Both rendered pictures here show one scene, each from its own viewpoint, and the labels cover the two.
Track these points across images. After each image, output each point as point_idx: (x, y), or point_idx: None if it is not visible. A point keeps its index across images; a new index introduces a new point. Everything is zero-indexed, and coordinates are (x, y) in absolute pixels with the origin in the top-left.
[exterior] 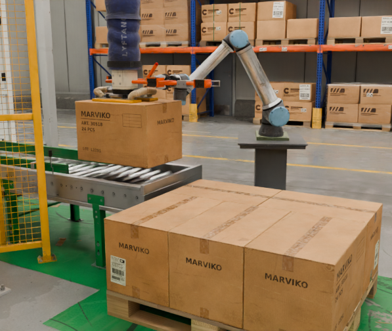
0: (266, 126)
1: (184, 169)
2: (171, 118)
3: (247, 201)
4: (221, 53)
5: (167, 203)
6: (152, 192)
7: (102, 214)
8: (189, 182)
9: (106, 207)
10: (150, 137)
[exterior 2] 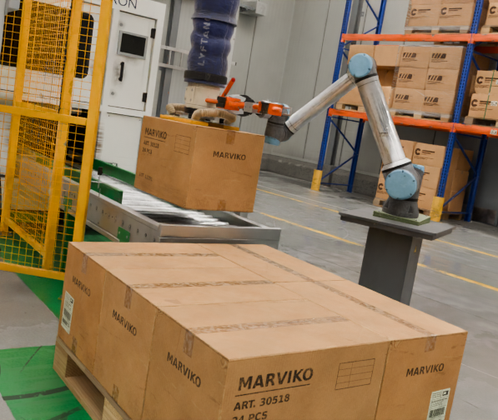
0: (392, 199)
1: None
2: (241, 154)
3: (269, 275)
4: (342, 85)
5: (169, 250)
6: (176, 237)
7: None
8: None
9: None
10: (196, 169)
